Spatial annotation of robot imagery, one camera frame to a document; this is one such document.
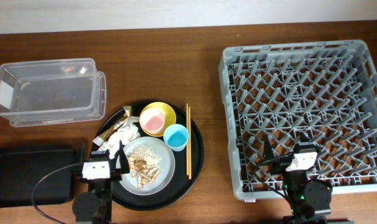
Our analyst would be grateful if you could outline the peanut shells pile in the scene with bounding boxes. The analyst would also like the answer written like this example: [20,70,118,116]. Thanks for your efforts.
[128,155,161,190]

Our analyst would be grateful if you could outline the grey round plate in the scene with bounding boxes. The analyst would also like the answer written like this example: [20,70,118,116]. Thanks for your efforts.
[120,137,175,196]

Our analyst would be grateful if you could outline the white rice pile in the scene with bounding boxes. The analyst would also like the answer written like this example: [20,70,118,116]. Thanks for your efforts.
[130,145,162,167]

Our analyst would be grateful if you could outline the white tissue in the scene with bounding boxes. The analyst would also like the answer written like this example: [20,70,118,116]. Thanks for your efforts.
[100,116,140,159]

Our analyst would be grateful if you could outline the gold snack wrapper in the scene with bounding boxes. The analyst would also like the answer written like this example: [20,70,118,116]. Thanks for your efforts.
[92,106,133,147]

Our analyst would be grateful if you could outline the light blue cup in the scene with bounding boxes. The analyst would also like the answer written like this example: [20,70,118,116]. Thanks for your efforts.
[163,124,187,152]

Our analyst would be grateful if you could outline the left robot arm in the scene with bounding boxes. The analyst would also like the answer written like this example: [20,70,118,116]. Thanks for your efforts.
[70,142,130,223]

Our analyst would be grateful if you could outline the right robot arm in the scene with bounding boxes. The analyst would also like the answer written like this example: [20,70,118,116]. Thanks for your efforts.
[261,133,333,224]

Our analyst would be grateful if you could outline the grey dishwasher rack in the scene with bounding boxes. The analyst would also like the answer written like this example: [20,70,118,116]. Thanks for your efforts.
[218,40,377,202]

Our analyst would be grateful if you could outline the round black serving tray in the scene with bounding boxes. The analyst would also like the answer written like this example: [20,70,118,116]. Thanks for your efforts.
[97,100,204,211]

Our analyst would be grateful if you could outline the pink cup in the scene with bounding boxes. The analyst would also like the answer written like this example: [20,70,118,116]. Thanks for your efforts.
[139,108,165,135]

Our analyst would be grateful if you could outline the clear plastic bin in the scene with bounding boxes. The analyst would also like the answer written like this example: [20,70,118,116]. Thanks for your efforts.
[0,58,106,127]

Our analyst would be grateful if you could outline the black rectangular tray bin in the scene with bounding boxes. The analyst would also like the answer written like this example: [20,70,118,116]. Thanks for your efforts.
[0,144,74,208]

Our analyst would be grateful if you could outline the yellow saucer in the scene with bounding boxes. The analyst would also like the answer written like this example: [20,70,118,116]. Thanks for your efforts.
[140,102,177,137]

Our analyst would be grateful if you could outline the right wooden chopstick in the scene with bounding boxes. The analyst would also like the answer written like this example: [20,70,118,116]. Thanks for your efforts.
[188,106,192,180]

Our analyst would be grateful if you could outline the wooden chopstick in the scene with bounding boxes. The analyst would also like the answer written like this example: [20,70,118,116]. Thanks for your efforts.
[185,103,189,176]
[188,106,192,180]

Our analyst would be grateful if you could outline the left wooden chopstick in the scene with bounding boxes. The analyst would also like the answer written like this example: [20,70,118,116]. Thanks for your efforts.
[185,103,189,176]

